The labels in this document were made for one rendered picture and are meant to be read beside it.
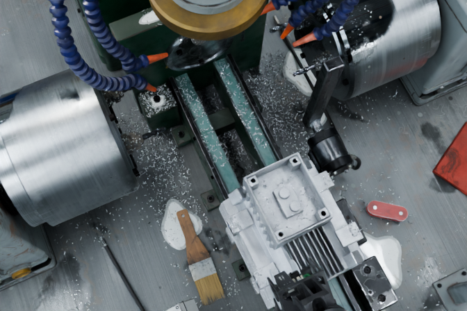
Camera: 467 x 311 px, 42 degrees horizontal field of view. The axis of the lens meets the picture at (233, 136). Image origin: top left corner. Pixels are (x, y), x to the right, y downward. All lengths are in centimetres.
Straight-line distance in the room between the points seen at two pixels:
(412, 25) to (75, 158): 63
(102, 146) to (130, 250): 36
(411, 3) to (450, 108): 41
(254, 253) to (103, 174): 28
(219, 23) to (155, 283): 63
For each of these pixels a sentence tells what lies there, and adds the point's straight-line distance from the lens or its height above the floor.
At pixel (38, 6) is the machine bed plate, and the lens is 156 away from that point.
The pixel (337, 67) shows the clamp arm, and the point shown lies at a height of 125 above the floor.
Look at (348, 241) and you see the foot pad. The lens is 105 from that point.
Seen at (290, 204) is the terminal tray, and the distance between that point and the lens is 98.
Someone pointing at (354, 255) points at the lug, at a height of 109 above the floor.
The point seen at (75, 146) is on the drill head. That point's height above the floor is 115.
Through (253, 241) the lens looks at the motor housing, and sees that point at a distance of 104.
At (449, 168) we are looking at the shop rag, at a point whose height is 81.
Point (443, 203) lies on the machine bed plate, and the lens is 140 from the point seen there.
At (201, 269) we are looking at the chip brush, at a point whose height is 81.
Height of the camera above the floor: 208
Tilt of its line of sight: 71 degrees down
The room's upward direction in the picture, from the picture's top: 4 degrees clockwise
